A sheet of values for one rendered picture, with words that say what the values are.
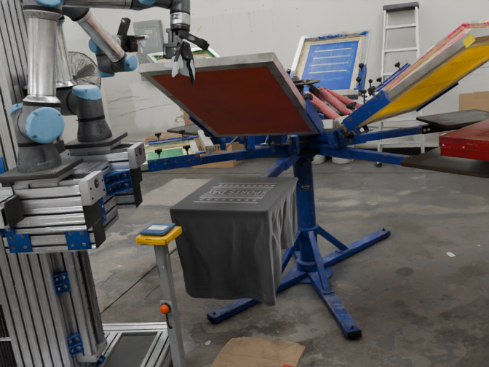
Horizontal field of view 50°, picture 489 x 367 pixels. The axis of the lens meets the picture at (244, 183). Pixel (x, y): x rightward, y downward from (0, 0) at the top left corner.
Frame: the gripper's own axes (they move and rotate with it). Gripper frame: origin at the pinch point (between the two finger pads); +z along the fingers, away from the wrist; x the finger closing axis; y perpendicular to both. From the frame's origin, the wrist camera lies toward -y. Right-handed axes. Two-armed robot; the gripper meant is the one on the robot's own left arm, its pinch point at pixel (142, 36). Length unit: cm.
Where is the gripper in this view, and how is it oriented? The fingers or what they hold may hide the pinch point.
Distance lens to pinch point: 291.5
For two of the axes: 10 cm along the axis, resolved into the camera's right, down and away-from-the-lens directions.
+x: 8.6, 1.9, -4.8
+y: -0.1, 9.4, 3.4
